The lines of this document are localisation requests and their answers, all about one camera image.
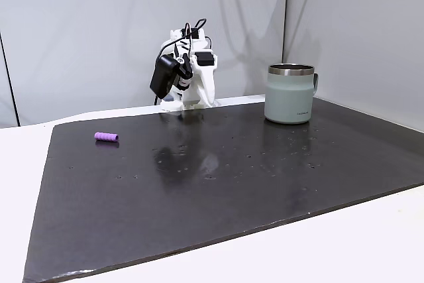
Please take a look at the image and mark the pale green steel mug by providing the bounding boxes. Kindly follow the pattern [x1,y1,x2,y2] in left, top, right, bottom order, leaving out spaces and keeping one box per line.
[264,63,321,125]

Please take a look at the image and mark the thin black frame rod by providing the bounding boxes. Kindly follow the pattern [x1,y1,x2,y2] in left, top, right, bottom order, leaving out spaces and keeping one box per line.
[0,30,21,128]

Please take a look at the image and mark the purple ribbed pen grip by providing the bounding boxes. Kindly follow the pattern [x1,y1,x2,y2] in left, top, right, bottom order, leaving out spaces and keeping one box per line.
[94,131,121,144]

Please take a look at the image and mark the black oval camera box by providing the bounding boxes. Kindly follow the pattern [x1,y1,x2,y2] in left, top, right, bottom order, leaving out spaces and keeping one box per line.
[149,55,180,100]

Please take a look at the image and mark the black table mat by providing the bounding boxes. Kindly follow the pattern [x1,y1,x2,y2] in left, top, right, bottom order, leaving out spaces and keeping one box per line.
[22,97,424,283]

